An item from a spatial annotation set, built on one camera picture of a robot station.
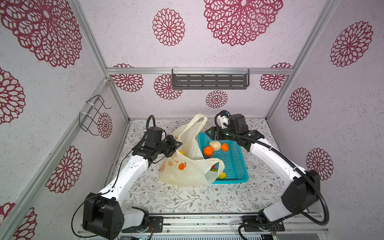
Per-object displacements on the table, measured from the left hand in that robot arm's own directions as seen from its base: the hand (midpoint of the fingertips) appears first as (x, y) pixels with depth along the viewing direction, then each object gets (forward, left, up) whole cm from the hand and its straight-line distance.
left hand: (182, 144), depth 79 cm
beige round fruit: (+11, -21, -16) cm, 29 cm away
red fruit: (-14, -15, +2) cm, 21 cm away
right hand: (+7, -15, +5) cm, 17 cm away
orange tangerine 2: (+10, -27, -17) cm, 34 cm away
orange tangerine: (+7, -16, -18) cm, 25 cm away
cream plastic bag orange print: (-10, -3, -6) cm, 12 cm away
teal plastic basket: (0, -32, -21) cm, 38 cm away
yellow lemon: (-10, -22, -17) cm, 30 cm away
